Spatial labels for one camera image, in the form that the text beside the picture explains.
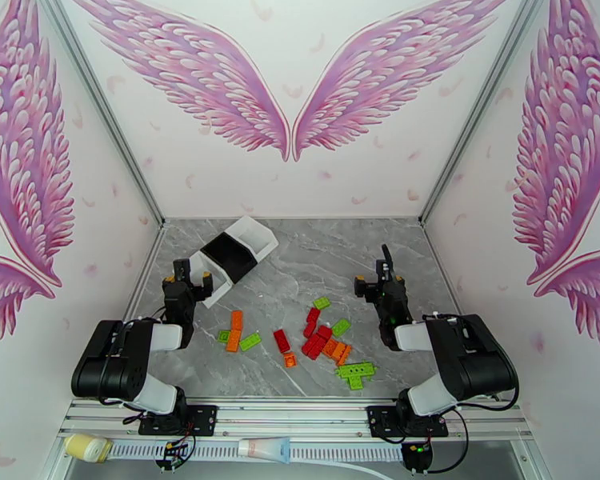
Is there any black base cable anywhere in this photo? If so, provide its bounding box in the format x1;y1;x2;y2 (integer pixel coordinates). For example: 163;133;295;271
427;407;470;476

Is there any white plastic container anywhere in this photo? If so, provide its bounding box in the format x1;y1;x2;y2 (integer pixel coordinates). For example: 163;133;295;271
189;250;236;310
228;215;279;262

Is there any large red lego block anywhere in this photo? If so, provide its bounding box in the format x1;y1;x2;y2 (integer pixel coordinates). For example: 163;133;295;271
301;334;327;362

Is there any cream tape roll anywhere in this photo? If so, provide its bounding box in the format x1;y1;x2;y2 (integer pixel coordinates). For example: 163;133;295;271
62;434;114;465

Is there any aluminum table edge strip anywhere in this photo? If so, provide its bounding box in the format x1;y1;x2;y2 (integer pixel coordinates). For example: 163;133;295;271
421;222;463;317
102;223;167;400

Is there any long green lego beam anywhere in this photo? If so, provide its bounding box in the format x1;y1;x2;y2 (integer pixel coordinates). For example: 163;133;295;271
334;362;379;380

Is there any white squeeze tube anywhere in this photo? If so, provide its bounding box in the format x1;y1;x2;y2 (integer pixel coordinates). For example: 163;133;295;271
237;437;294;465

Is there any small wired circuit board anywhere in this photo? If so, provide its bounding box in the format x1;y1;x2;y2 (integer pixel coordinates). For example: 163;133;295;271
154;441;189;472

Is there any black plastic container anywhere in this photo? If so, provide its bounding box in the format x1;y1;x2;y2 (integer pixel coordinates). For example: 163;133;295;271
199;232;259;286

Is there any white curved hose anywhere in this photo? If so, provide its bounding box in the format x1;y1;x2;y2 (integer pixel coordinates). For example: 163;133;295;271
290;459;396;480

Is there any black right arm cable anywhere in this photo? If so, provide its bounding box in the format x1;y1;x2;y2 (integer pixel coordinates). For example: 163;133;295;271
381;243;520;410

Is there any white slotted cable tray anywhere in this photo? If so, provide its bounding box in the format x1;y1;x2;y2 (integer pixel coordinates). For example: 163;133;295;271
62;439;406;465

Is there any aluminum frame post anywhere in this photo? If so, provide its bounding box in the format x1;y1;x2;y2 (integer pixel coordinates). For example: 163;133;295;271
34;0;166;229
418;0;551;229

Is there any aluminum base rail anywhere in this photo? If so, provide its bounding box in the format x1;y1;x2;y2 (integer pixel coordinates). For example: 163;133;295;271
57;397;534;442

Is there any black controller box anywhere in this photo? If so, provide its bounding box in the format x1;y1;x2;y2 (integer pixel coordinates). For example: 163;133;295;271
402;441;434;473

